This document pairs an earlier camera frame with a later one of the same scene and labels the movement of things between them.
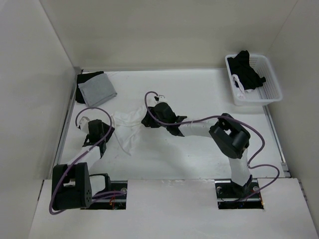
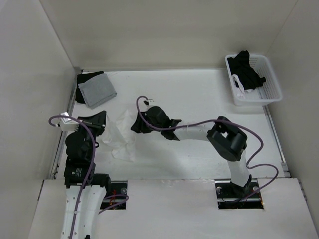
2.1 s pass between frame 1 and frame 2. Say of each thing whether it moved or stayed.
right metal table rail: stayed
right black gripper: moved
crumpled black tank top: stayed
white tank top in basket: stayed
